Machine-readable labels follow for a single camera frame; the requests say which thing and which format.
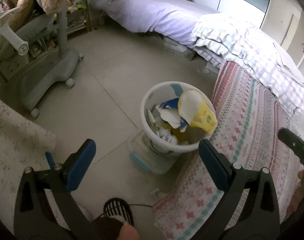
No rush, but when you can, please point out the yellow paper bowl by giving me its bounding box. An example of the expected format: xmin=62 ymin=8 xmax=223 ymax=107
xmin=178 ymin=89 xmax=217 ymax=134

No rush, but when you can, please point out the blue white paper box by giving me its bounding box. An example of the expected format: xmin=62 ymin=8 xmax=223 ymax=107
xmin=156 ymin=98 xmax=189 ymax=133

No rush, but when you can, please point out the yellow green sponge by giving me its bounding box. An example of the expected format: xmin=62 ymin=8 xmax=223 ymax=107
xmin=162 ymin=123 xmax=191 ymax=144

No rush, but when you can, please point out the white plastic trash bin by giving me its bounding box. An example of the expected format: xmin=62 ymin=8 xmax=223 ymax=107
xmin=141 ymin=81 xmax=216 ymax=154

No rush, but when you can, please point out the person's right hand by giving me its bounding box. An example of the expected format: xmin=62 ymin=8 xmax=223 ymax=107
xmin=286 ymin=182 xmax=304 ymax=218

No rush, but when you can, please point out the person's left hand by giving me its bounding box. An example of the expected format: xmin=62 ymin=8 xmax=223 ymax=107
xmin=117 ymin=224 xmax=140 ymax=240

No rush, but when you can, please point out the patterned red bed mat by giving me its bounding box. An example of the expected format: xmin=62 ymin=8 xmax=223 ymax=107
xmin=152 ymin=61 xmax=304 ymax=239

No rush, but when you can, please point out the floral white cloth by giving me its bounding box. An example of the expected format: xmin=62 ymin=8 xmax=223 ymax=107
xmin=0 ymin=100 xmax=59 ymax=232

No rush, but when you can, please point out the folded newspaper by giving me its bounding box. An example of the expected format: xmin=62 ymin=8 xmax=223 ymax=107
xmin=277 ymin=63 xmax=304 ymax=87

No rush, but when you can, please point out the white plastic bottle in bin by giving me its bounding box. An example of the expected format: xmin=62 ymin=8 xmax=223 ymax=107
xmin=158 ymin=128 xmax=178 ymax=145

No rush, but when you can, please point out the checked purple white blanket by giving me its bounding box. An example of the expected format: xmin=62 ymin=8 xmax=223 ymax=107
xmin=189 ymin=14 xmax=304 ymax=116

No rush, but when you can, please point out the grey rolling chair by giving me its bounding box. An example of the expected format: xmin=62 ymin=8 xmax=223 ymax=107
xmin=0 ymin=0 xmax=83 ymax=118

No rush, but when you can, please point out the lavender duvet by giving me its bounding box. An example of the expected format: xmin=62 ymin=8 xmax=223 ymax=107
xmin=91 ymin=0 xmax=217 ymax=48

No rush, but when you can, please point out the wooden shelf with toys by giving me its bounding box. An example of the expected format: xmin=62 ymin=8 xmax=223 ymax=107
xmin=67 ymin=0 xmax=91 ymax=35

